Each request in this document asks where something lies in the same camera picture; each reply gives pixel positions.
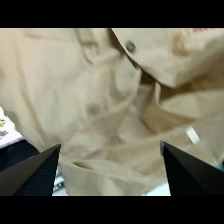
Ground beige long-sleeved shirt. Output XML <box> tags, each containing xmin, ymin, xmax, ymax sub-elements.
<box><xmin>0</xmin><ymin>28</ymin><xmax>224</xmax><ymax>197</ymax></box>

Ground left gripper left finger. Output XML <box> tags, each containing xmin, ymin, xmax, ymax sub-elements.
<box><xmin>0</xmin><ymin>143</ymin><xmax>62</xmax><ymax>197</ymax></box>

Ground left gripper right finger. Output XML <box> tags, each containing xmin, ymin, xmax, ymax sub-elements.
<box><xmin>162</xmin><ymin>141</ymin><xmax>224</xmax><ymax>197</ymax></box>

